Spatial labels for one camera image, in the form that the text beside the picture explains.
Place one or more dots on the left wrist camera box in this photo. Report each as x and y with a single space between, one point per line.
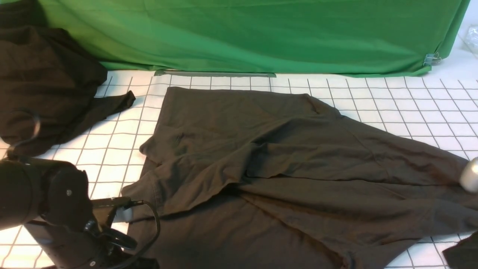
113 210

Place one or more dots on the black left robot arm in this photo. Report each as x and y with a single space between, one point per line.
50 198

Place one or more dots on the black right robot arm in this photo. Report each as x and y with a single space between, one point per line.
469 176

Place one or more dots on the black clothes pile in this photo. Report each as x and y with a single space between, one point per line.
48 83

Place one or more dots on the gray long-sleeved shirt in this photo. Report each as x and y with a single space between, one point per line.
261 180

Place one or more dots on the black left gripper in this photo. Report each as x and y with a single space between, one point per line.
69 250

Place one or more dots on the metal binder clip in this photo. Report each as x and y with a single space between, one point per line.
432 59

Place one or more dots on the green backdrop cloth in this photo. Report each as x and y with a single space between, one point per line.
359 38

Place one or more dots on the clear plastic bag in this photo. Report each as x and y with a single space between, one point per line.
471 38

